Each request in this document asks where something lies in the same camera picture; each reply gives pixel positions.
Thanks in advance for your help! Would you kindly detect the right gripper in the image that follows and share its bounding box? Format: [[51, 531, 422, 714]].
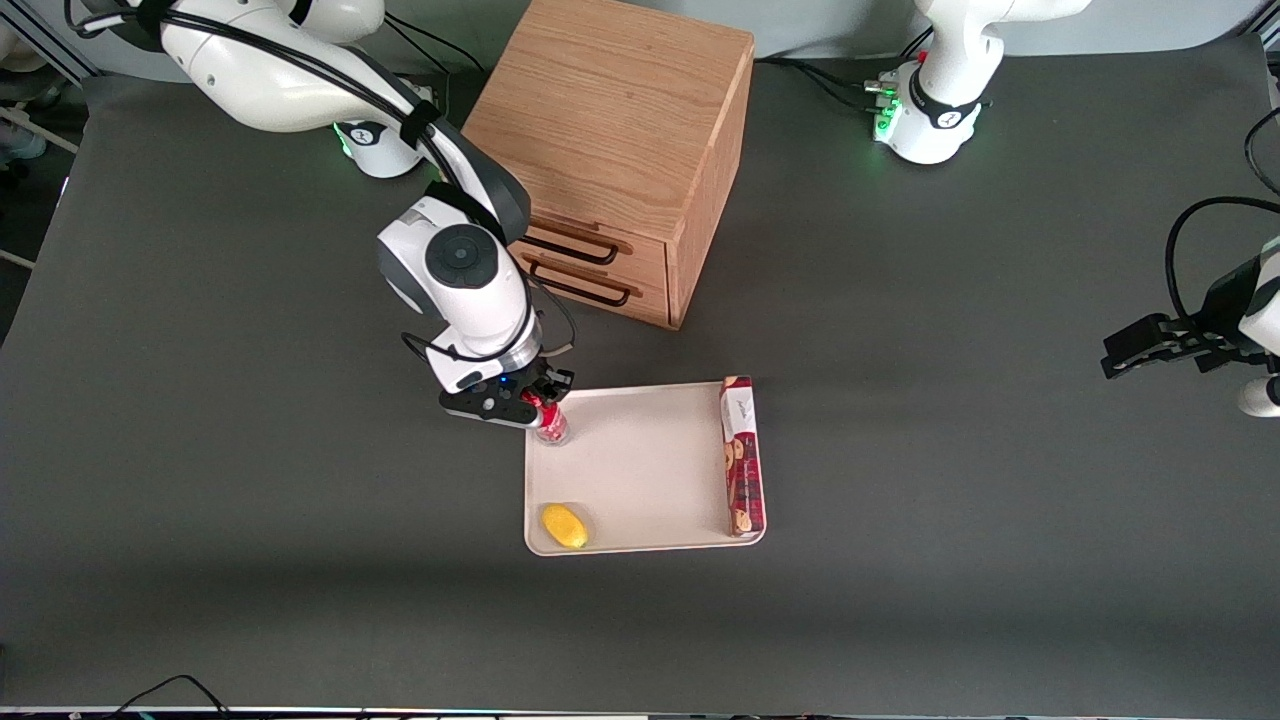
[[430, 345, 576, 411]]

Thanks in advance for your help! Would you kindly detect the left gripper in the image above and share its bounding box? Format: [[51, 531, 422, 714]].
[[1103, 238, 1280, 379]]

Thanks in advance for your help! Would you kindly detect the red coke bottle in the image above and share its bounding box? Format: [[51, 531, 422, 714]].
[[520, 390, 572, 447]]

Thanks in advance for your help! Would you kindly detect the white plastic tray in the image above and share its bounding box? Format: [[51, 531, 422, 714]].
[[524, 380, 768, 557]]

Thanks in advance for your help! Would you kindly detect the yellow lemon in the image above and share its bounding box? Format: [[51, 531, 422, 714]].
[[541, 503, 589, 550]]

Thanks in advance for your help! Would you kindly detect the red cookie box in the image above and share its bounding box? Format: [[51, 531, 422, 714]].
[[720, 375, 767, 539]]

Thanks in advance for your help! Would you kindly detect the dark grey table mat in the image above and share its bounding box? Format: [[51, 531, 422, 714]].
[[0, 35, 1280, 716]]

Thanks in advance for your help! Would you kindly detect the wooden drawer cabinet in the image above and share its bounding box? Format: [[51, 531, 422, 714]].
[[460, 0, 756, 331]]

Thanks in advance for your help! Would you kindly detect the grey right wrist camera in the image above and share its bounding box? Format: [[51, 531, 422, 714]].
[[438, 385, 543, 431]]

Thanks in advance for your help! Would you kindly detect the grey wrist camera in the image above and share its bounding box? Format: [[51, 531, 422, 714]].
[[1236, 376, 1280, 419], [438, 385, 543, 431]]

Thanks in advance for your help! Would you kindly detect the black looped cable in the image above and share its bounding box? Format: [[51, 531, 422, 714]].
[[1165, 196, 1280, 336]]

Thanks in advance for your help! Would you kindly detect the black drawer handle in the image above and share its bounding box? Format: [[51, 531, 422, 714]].
[[520, 232, 621, 266], [527, 260, 633, 308]]

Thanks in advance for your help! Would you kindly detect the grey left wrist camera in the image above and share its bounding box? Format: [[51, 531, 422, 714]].
[[1236, 376, 1280, 419]]

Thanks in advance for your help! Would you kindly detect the black curved cable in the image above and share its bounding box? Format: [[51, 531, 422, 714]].
[[1244, 105, 1280, 196]]

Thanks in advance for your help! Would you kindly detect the black right arm base cable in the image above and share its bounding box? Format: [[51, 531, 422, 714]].
[[385, 12, 483, 76]]

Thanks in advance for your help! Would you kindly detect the black arm base cable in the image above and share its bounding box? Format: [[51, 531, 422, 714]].
[[755, 55, 901, 113], [385, 12, 483, 76]]

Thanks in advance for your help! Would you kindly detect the black left arm base cable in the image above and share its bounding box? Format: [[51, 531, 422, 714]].
[[755, 55, 901, 113]]

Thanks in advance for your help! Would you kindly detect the thin black table-edge cable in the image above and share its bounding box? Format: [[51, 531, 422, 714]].
[[100, 674, 233, 717]]

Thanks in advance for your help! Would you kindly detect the aluminium frame bar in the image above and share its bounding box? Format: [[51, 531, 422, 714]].
[[0, 105, 79, 153]]

